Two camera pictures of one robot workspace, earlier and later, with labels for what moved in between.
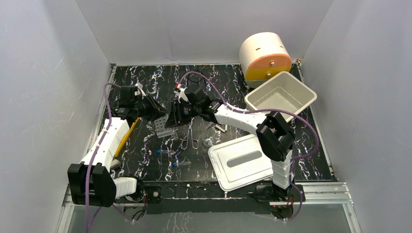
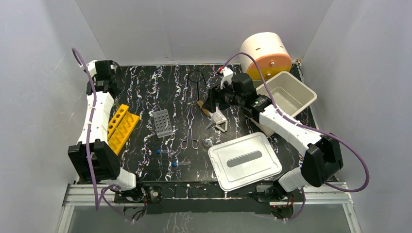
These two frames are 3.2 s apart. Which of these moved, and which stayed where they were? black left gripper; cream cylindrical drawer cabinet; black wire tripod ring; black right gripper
Moved: black left gripper; black right gripper
Stayed: black wire tripod ring; cream cylindrical drawer cabinet
